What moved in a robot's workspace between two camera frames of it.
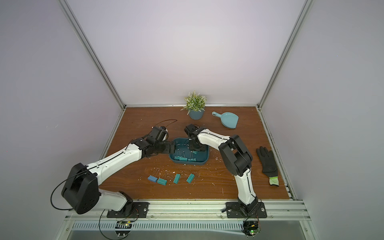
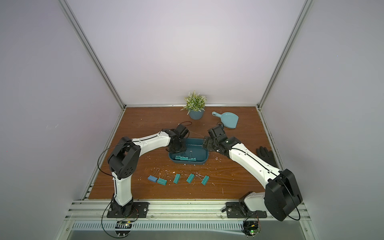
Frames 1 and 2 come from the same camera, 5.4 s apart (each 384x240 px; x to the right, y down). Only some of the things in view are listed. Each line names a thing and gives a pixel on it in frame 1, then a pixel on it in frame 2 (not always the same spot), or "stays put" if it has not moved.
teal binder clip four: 177,157 -> 205,180
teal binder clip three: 190,178 stays put
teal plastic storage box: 184,155 stays put
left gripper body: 164,147 -> 180,147
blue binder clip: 152,178 stays put
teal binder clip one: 162,181 stays put
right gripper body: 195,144 -> 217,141
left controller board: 123,228 stays put
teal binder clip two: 177,178 stays put
